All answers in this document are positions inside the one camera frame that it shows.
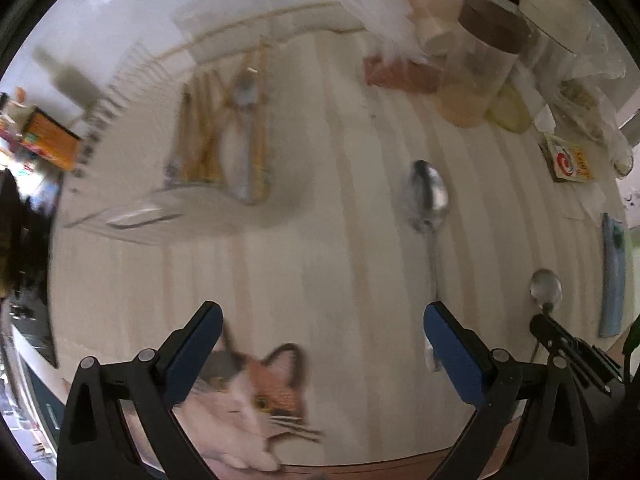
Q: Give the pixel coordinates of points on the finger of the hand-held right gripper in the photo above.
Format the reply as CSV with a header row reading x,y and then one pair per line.
x,y
565,337

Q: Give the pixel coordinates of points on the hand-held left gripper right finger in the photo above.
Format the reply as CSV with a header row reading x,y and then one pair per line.
x,y
452,355

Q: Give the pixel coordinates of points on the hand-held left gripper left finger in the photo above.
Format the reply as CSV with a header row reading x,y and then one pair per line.
x,y
200,350

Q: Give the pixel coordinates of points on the small steel spoon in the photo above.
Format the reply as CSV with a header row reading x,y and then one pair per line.
x,y
546,287

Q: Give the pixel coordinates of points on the clear plastic container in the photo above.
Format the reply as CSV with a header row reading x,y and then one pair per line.
x,y
150,210

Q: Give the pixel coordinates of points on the row of wooden chopsticks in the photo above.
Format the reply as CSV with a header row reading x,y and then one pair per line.
x,y
200,120

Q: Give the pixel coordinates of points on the large steel spoon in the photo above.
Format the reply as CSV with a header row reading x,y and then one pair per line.
x,y
245,92

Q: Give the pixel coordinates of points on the blue smartphone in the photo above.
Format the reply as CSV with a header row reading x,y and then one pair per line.
x,y
614,280

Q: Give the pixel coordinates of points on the cat print tablecloth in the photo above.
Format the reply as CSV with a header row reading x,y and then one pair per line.
x,y
340,260

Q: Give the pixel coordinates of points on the blue kitchen cabinet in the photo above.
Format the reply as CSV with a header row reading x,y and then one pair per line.
x,y
45,410

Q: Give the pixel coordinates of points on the red and yellow card box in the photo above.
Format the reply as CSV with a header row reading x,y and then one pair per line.
x,y
570,160

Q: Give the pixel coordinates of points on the small pale green container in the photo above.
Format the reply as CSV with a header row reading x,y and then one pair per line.
x,y
510,110

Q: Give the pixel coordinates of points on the clear plastic bag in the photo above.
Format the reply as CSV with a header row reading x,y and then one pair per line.
x,y
595,90

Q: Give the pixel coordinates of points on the soy sauce bottle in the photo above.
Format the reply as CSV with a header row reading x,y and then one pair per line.
x,y
50,140

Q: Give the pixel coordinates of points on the reddish brown packet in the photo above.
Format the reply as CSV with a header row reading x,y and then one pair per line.
x,y
400,74

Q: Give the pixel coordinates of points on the brown lid clear jar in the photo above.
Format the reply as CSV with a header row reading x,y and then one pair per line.
x,y
475,65

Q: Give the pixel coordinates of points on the white mug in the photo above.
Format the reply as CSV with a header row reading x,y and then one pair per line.
x,y
555,20

